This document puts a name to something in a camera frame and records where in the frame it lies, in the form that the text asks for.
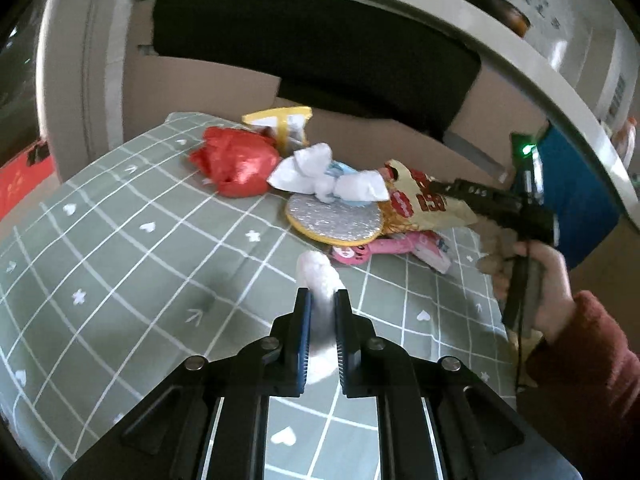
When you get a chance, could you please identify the cream red snack bag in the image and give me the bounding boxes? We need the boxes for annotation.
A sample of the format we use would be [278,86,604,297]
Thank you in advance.
[378,159,477,235]

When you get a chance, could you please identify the right hand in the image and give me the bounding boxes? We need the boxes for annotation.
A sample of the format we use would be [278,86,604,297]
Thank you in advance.
[472,219,576,344]

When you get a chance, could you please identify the blue cloth panel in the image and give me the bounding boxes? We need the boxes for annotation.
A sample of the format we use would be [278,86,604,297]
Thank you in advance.
[537,126,620,270]

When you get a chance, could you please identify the pink tissue packet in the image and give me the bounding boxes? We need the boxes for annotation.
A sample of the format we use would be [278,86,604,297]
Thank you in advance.
[407,231,451,274]

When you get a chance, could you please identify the pink toy brush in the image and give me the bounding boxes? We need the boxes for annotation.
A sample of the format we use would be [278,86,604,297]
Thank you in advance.
[331,232,428,266]

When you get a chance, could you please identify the pink bottle on counter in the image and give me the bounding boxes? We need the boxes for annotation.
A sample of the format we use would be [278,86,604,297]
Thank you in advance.
[612,117,637,169]

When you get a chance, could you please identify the round silver glitter pad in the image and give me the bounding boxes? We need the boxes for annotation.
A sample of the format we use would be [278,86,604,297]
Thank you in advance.
[284,194,383,247]

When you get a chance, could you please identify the green checkered tablecloth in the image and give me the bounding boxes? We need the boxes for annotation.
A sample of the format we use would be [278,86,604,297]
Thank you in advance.
[1,113,514,479]

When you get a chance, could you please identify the dark red right sleeve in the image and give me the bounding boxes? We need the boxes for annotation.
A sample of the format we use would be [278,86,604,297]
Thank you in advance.
[516,292,639,478]

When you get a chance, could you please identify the red foil wrapper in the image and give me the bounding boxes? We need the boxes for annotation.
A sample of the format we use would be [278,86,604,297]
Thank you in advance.
[189,127,281,198]

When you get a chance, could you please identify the dark frying pan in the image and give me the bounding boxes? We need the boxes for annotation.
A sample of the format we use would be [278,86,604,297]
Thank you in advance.
[465,0,530,38]

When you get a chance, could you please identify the black hanging cloth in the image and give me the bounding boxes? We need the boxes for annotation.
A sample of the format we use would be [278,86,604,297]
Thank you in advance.
[153,0,482,139]

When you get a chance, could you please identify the yellow snack wrapper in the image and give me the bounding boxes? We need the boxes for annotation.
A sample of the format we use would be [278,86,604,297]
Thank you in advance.
[242,106,312,156]

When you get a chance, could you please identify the red doormat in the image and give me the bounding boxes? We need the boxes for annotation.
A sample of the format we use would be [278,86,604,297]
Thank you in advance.
[0,140,54,218]

